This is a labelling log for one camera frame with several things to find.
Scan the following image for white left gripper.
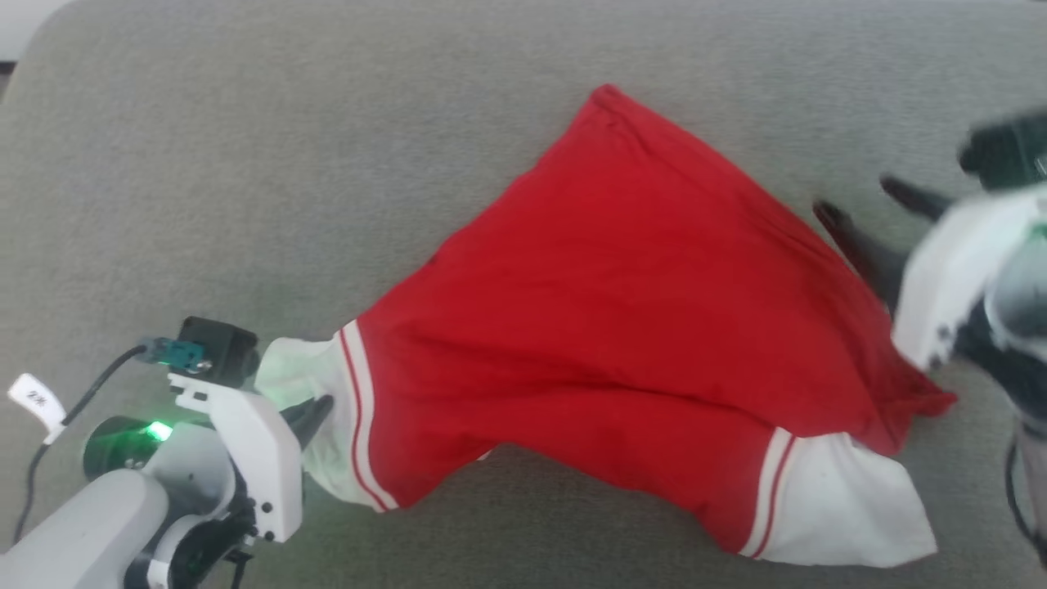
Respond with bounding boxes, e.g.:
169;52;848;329
167;372;335;546

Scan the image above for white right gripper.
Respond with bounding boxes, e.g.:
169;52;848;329
813;175;1047;374

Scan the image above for red white-trimmed shorts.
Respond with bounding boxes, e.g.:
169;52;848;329
255;83;958;569

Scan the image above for grey fabric sofa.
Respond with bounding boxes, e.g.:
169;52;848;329
0;0;1047;589

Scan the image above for teal left camera connector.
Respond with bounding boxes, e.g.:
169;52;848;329
137;335;206;375

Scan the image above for black left camera cable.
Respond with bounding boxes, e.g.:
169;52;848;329
11;344;150;546

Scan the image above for white cable label tag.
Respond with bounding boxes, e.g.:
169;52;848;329
7;373;67;446

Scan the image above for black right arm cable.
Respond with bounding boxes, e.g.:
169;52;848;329
1004;432;1047;567

